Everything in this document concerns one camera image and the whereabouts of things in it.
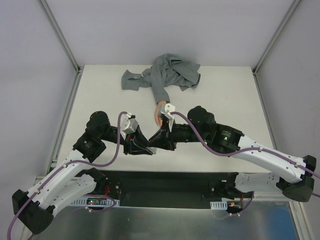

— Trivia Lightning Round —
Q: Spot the mannequin hand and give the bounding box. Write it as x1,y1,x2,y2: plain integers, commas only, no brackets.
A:
153,100,168,126

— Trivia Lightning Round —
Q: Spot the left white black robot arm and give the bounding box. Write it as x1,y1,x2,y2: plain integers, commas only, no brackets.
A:
7,111,156,239

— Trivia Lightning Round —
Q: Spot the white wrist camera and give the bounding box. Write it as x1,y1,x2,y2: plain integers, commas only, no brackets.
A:
120,112,139,140
157,103,176,132

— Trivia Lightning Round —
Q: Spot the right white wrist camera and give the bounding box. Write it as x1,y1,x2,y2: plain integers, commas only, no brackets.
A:
157,103,176,132

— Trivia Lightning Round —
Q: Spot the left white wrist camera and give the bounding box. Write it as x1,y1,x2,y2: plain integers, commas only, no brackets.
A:
120,112,139,140

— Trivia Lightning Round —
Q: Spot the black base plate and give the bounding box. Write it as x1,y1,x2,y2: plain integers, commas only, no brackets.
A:
93,170,252,209

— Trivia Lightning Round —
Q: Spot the left aluminium frame post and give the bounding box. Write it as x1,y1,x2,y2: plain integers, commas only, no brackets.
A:
37,0,82,74

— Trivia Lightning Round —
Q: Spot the right aluminium frame post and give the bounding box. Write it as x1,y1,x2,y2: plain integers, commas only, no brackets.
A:
252,0,303,76

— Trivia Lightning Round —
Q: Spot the aluminium frame post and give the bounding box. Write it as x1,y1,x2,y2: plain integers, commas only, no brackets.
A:
37,0,82,74
252,0,303,76

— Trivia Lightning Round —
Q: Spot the grey crumpled shirt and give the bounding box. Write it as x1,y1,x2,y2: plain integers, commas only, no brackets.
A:
121,53,201,103

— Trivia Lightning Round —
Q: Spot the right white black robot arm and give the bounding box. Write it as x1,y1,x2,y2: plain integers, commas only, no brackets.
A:
149,103,318,203

